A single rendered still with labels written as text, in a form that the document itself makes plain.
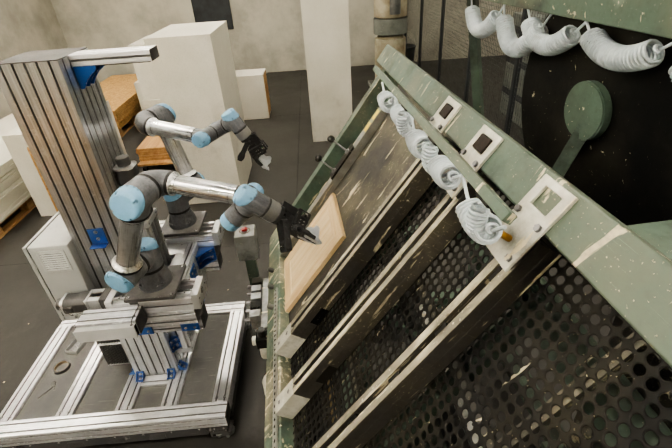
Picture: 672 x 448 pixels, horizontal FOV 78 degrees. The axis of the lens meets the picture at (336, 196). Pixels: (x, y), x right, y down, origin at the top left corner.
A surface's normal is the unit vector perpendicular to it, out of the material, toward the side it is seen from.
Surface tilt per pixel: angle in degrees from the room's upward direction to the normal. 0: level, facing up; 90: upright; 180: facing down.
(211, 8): 90
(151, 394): 0
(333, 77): 90
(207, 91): 90
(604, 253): 54
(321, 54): 90
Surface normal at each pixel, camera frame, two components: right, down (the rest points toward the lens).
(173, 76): 0.07, 0.51
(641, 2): -0.99, 0.11
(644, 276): -0.83, -0.42
